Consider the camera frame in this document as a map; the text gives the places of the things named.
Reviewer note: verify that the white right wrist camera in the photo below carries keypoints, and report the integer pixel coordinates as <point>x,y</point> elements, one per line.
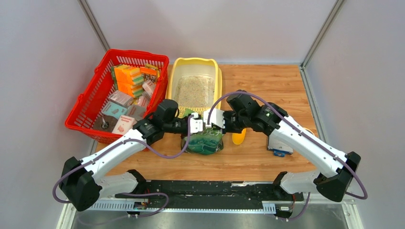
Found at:
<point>214,119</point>

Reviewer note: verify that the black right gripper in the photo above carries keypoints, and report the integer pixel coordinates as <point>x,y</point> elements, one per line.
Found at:
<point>227,129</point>

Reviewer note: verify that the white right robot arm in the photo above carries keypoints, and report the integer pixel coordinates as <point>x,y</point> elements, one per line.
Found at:
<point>335,175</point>

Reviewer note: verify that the red plastic basket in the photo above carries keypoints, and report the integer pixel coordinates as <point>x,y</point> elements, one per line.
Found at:
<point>89,104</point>

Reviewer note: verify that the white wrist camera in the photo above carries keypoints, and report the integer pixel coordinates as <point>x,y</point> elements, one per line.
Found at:
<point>196,123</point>
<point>214,119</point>

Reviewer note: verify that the yellow litter box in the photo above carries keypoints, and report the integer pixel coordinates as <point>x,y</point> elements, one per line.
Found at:
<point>195,84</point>

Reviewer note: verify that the orange sponge pack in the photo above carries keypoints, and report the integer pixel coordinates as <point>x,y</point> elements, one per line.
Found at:
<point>128,79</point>

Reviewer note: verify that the blue razor package box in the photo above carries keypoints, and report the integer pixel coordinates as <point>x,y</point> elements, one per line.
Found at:
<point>278,148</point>

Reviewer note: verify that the green cat litter bag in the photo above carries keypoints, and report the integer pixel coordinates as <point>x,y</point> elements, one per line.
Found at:
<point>206,142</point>

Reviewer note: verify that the yellow litter scoop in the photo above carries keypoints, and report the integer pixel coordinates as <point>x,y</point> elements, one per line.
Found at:
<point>238,138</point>

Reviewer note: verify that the pink sponge box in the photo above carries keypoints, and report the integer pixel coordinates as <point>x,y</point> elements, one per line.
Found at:
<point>123,125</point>

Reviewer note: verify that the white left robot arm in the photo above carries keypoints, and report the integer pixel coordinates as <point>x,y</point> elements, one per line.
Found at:
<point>83,182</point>

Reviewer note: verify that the pink teal small box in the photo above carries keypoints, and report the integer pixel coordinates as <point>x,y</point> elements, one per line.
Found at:
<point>117,105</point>

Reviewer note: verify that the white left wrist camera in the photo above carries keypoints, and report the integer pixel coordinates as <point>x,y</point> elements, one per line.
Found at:
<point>196,123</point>

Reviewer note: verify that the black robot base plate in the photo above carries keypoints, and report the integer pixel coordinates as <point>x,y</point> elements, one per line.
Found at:
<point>219,195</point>

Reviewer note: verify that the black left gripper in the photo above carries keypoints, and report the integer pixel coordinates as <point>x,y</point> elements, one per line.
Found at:
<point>186,118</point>

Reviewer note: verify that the orange patterned snack box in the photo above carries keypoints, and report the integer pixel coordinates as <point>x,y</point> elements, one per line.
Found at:
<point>150,73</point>

